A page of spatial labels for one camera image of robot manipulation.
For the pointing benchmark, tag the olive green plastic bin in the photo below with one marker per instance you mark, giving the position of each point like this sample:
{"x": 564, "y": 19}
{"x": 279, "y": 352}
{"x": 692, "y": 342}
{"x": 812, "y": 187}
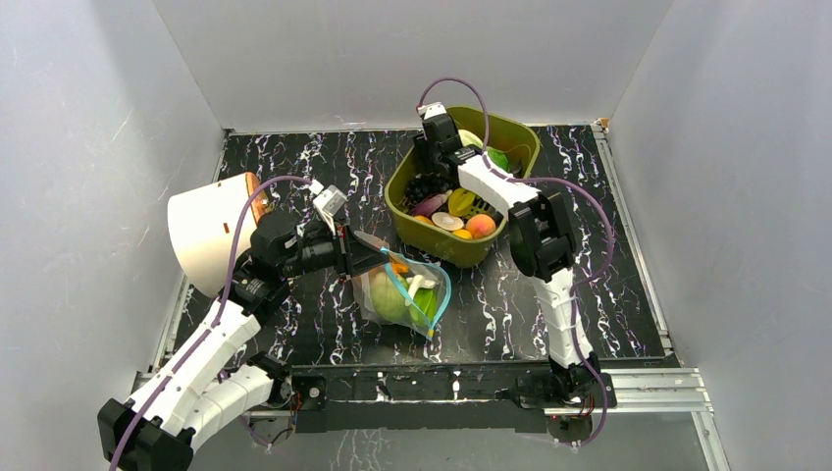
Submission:
{"x": 517, "y": 141}

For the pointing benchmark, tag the yellow toy star fruit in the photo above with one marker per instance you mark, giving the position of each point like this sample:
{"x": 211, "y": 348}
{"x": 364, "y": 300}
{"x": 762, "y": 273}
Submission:
{"x": 461, "y": 202}

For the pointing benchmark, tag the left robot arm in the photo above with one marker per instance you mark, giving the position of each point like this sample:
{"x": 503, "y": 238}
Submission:
{"x": 163, "y": 424}

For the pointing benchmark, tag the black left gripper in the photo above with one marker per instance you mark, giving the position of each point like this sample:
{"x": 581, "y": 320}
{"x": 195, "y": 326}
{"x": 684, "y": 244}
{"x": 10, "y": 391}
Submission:
{"x": 353, "y": 255}

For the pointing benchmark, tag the white toy mushroom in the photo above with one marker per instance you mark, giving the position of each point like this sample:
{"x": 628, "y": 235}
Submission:
{"x": 419, "y": 283}

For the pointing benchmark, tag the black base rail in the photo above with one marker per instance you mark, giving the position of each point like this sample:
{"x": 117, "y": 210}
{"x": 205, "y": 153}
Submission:
{"x": 486, "y": 395}

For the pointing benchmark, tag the green toy cabbage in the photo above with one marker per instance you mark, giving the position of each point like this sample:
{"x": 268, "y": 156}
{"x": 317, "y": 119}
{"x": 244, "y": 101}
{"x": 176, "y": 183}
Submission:
{"x": 387, "y": 302}

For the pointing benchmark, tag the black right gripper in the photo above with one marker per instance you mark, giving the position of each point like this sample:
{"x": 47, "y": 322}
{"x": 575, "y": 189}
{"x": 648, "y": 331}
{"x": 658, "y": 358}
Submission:
{"x": 432, "y": 161}

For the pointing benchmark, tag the black toy grapes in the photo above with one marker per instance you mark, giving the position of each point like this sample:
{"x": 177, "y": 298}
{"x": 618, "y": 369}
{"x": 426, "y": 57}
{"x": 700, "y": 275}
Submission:
{"x": 423, "y": 186}

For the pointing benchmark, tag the small yellow toy orange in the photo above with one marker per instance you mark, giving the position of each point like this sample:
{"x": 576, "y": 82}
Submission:
{"x": 463, "y": 234}

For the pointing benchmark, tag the clear zip top bag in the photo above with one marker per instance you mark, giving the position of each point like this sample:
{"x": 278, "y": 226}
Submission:
{"x": 361, "y": 289}

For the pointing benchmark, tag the toy napa cabbage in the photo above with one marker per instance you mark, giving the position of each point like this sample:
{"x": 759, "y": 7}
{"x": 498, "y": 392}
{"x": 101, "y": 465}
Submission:
{"x": 497, "y": 157}

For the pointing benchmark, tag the orange toy ginger root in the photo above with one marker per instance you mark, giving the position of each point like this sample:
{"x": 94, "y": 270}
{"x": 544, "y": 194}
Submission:
{"x": 400, "y": 268}

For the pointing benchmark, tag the green toy star fruit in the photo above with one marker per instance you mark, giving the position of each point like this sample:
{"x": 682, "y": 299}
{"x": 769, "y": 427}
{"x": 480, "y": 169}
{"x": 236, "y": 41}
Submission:
{"x": 422, "y": 313}

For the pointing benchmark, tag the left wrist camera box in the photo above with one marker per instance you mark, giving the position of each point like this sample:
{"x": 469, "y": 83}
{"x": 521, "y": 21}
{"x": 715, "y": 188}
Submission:
{"x": 327, "y": 202}

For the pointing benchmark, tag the toy peach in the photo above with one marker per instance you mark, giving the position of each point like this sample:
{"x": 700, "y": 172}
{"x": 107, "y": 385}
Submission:
{"x": 481, "y": 226}

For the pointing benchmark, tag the toy mushroom half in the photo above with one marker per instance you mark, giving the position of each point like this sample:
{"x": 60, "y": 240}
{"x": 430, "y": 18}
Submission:
{"x": 447, "y": 222}

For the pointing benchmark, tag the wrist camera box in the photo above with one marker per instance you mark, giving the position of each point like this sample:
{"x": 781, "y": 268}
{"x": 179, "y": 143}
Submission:
{"x": 435, "y": 119}
{"x": 327, "y": 202}

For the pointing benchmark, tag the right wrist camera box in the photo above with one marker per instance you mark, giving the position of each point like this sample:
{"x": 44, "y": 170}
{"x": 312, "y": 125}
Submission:
{"x": 435, "y": 119}

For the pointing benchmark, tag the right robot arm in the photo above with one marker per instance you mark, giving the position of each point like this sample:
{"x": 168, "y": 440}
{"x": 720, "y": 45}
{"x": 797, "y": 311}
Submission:
{"x": 542, "y": 247}

